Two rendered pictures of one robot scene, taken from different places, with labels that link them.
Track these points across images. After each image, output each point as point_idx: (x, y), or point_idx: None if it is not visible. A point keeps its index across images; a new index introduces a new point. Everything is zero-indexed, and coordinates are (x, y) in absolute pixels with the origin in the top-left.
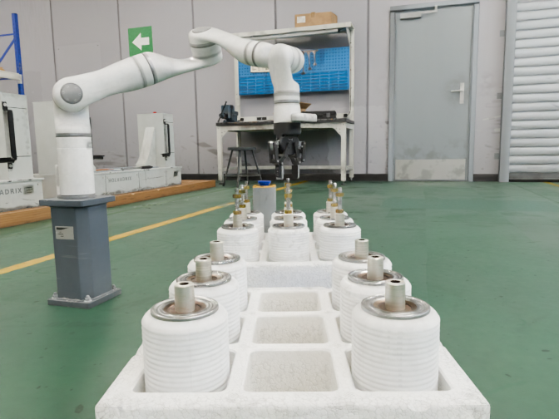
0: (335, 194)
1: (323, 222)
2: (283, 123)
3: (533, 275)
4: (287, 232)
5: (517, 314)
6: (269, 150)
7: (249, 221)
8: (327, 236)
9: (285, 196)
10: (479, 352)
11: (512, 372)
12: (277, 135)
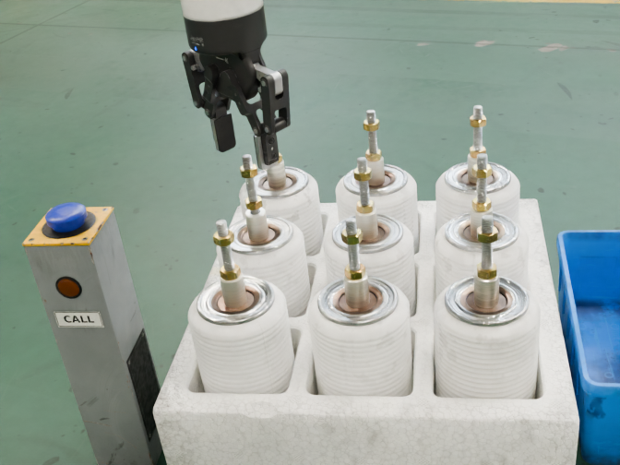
0: (479, 125)
1: (402, 197)
2: (259, 13)
3: (252, 134)
4: (527, 238)
5: (418, 180)
6: (271, 101)
7: (396, 289)
8: (509, 205)
9: (488, 174)
10: (554, 233)
11: (607, 223)
12: (250, 52)
